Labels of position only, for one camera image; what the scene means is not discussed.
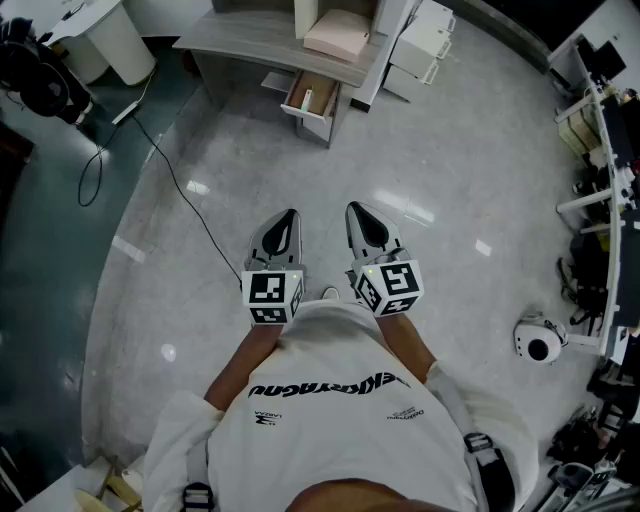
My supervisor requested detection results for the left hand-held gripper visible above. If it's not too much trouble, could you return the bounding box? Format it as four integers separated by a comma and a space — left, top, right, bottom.
241, 209, 307, 327

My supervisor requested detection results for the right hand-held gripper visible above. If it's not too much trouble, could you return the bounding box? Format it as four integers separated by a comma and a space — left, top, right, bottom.
345, 201, 425, 318

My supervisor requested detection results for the wooden drawer with white front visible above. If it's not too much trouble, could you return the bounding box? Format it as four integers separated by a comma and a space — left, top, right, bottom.
279, 69, 342, 124

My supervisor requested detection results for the person's right forearm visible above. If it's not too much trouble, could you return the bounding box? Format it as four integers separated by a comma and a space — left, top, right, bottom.
377, 313, 439, 386

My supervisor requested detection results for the person's left forearm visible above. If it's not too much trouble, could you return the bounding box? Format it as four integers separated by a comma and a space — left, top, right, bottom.
203, 322, 282, 414

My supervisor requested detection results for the white cabinet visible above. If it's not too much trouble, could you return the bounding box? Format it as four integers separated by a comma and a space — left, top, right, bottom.
383, 1, 456, 104

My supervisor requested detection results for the grey open shelf unit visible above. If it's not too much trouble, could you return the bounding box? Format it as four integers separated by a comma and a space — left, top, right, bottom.
209, 0, 422, 114

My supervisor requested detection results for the white dome-shaped device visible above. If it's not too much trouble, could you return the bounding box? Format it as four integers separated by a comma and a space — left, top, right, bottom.
513, 311, 570, 365

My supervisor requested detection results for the white power strip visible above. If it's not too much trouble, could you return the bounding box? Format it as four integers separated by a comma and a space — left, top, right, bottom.
110, 99, 143, 126

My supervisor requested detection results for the white printed T-shirt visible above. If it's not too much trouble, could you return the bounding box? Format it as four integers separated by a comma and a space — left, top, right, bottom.
142, 299, 540, 512

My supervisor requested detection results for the pink flat box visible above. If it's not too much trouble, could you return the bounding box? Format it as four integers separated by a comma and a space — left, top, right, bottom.
302, 9, 372, 64

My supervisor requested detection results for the grey wooden desk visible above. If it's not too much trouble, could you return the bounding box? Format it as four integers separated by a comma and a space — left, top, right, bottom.
172, 0, 396, 150

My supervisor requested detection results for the black backpack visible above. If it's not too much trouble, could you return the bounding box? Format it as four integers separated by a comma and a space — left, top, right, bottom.
557, 233, 609, 327

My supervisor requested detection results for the white board panel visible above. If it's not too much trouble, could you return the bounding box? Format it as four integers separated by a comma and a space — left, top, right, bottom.
293, 0, 322, 40

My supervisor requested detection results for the white cylindrical table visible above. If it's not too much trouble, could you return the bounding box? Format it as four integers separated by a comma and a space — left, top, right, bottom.
47, 0, 158, 86

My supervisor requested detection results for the wooden stool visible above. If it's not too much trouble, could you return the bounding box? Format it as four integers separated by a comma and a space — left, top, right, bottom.
74, 464, 147, 512

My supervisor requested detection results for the black floor cable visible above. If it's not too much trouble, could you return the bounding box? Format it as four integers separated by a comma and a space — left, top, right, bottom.
77, 113, 244, 282

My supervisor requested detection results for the grey harness strap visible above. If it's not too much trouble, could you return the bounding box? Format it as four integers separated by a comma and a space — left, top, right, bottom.
183, 439, 217, 512
462, 431, 512, 512

